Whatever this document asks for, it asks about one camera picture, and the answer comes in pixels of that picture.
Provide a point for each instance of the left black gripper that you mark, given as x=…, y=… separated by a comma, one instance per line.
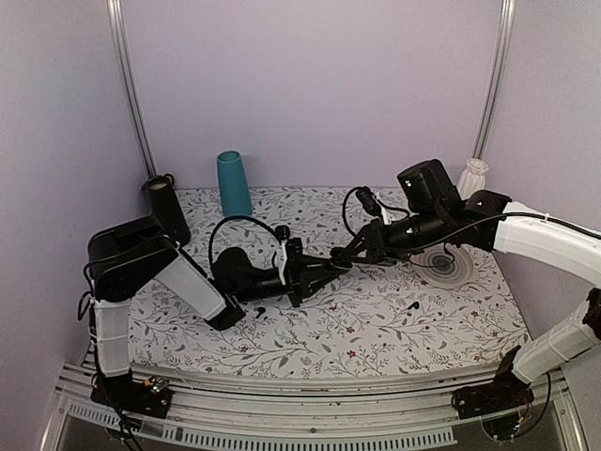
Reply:
x=299, y=276

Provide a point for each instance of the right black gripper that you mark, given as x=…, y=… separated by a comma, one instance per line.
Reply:
x=378, y=251

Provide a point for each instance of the black gold-trim charging case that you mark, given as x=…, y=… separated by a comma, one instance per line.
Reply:
x=339, y=264

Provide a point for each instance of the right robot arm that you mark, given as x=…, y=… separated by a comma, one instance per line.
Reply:
x=494, y=223

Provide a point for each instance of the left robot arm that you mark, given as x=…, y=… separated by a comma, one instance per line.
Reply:
x=127, y=261

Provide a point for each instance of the black earbud lower left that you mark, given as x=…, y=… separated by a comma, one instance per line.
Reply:
x=260, y=311

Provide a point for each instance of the swirl patterned plate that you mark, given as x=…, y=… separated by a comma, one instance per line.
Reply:
x=444, y=267

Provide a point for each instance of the teal tapered vase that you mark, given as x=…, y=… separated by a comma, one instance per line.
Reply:
x=233, y=185

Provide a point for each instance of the white ribbed vase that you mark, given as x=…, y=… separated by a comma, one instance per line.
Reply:
x=472, y=179

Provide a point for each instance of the black tapered vase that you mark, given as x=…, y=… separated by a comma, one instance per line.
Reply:
x=165, y=207

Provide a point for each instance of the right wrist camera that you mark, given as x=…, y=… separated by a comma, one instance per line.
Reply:
x=373, y=206

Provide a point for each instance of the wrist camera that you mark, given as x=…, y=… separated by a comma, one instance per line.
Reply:
x=373, y=206
x=282, y=233

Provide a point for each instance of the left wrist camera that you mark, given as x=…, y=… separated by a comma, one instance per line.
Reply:
x=282, y=233

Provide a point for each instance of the aluminium front rail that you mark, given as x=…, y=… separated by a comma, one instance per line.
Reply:
x=404, y=412

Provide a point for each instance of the right aluminium post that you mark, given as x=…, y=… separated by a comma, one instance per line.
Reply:
x=501, y=51

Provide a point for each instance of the aluminium post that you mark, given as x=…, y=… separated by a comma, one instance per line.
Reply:
x=118, y=32
x=501, y=51

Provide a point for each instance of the left aluminium post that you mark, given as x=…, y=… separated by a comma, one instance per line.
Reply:
x=118, y=32

